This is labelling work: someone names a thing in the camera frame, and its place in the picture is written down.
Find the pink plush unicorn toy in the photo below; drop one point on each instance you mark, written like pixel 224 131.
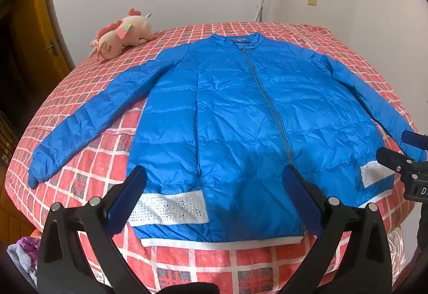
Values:
pixel 123 35

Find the blue puffer jacket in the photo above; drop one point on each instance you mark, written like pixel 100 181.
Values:
pixel 234 113

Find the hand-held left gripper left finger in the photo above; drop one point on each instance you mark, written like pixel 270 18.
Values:
pixel 125 192

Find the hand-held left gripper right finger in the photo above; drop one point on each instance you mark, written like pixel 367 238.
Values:
pixel 297 200

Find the wooden door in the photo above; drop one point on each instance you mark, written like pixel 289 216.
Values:
pixel 30 46

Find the bed with red checked sheet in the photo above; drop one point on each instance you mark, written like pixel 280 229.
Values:
pixel 83 160

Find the yellow wall socket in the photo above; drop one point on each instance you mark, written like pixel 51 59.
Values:
pixel 312 0

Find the pile of mixed clothes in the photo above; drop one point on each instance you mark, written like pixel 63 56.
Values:
pixel 23 254

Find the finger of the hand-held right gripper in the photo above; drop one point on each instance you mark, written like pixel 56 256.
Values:
pixel 414 139
pixel 393 157

